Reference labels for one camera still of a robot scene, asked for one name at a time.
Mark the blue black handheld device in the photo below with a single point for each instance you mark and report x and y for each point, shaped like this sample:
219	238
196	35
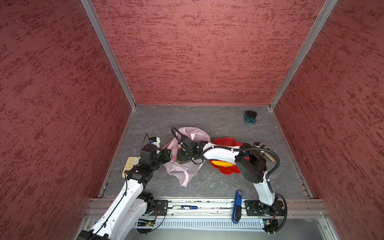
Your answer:
237	209

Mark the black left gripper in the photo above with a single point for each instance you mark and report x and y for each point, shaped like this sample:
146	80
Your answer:
166	155

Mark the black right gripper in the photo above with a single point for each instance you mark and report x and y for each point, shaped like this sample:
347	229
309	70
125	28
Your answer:
182	157

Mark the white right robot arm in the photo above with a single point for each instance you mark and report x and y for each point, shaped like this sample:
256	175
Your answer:
249	160

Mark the yellow fake banana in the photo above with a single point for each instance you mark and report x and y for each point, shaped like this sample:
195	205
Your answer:
221	163

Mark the blue marker pen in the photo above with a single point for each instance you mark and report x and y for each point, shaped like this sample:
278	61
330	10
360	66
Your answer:
185	207

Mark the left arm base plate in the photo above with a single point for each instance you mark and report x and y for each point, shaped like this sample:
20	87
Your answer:
160	208

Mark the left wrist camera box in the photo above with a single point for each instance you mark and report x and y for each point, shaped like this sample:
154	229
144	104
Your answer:
154	141

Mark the cream yellow calculator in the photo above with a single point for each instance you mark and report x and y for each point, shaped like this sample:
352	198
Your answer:
130	163

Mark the red flower-shaped bowl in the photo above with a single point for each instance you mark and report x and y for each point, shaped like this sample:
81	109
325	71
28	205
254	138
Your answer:
228	142

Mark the pink plastic bag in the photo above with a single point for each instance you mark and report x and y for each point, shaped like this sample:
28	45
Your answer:
185	172

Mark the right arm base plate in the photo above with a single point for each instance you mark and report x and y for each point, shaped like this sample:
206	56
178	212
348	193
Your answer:
256	208

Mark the aluminium front rail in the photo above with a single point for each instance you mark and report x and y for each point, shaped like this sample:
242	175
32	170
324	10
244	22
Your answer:
218	208

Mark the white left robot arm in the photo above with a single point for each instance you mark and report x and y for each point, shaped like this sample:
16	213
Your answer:
132	202

